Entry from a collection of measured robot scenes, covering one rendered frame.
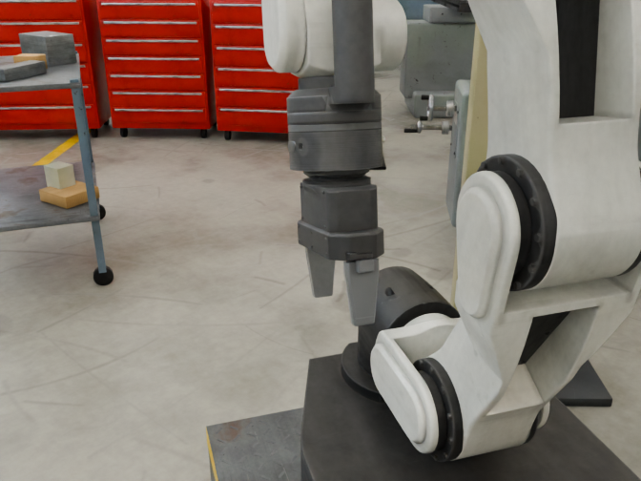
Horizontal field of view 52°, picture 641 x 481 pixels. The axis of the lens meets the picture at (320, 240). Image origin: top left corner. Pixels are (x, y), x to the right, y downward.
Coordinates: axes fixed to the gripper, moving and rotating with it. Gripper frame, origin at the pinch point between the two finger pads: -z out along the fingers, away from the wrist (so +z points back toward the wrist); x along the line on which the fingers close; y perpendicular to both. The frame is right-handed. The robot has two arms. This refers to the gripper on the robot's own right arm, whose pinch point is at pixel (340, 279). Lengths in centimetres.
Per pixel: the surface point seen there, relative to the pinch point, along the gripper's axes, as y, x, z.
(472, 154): 81, -103, 4
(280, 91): 111, -386, 35
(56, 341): -37, -184, -58
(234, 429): 0, -62, -44
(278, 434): 8, -57, -45
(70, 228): -31, -288, -34
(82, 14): -12, -435, 91
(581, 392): 114, -93, -70
